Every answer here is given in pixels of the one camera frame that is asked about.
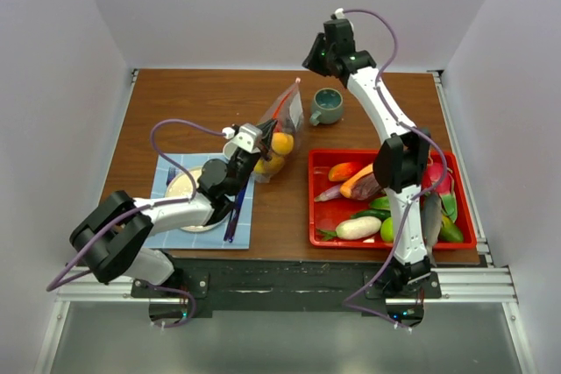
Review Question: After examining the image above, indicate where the yellow lemon toy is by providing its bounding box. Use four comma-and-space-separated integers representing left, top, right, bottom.
253, 155, 286, 176

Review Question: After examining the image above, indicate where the orange toy fruit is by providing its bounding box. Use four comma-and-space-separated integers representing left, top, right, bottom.
271, 131, 295, 156

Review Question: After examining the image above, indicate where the black grape bunch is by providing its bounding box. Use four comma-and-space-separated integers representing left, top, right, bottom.
275, 116, 299, 135

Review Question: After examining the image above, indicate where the clear orange zip top bag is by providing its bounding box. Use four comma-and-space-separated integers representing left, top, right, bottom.
252, 77, 304, 183

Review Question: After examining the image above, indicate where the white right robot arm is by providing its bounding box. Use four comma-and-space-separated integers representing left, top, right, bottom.
302, 17, 430, 298

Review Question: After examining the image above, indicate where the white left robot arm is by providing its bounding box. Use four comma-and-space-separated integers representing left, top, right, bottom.
69, 118, 277, 297

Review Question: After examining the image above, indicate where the grey small cup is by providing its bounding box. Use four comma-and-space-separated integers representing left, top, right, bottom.
223, 141, 238, 159

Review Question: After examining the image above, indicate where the cream and blue plate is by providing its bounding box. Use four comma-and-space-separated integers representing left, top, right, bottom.
164, 168, 220, 233

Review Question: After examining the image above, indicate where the blue fork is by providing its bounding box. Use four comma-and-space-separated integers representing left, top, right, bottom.
166, 166, 176, 187

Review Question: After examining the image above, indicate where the teal ceramic mug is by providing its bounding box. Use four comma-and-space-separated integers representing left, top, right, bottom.
309, 88, 344, 126

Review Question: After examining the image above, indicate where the blue knife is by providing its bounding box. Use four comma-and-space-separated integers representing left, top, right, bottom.
224, 185, 247, 243

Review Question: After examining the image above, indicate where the orange yellow mango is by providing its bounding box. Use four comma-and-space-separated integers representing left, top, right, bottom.
328, 162, 364, 183

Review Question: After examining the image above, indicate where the purple eggplant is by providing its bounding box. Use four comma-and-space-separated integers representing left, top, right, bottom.
314, 185, 342, 202

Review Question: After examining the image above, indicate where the red plastic tray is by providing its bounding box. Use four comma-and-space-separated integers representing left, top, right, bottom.
309, 149, 477, 251

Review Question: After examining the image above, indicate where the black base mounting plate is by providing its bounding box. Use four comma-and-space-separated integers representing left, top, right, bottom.
131, 258, 442, 324

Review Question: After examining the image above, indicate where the white radish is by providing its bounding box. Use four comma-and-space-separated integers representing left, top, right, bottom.
335, 216, 382, 241

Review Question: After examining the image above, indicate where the green pepper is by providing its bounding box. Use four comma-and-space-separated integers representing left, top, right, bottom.
351, 208, 391, 221

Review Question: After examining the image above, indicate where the green apple right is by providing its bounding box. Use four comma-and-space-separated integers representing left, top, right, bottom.
380, 217, 394, 243

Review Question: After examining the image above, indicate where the pink dragon fruit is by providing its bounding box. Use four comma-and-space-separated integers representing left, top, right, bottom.
422, 162, 458, 222

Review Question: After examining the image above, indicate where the silver grey fish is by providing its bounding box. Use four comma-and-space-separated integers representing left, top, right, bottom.
421, 193, 443, 266

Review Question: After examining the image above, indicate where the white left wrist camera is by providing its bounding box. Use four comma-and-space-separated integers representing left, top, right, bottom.
223, 123, 261, 153

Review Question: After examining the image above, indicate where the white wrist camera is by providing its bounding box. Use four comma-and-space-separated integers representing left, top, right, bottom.
223, 123, 261, 153
330, 8, 347, 20

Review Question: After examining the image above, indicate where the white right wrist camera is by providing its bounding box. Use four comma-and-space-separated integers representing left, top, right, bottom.
330, 8, 347, 20

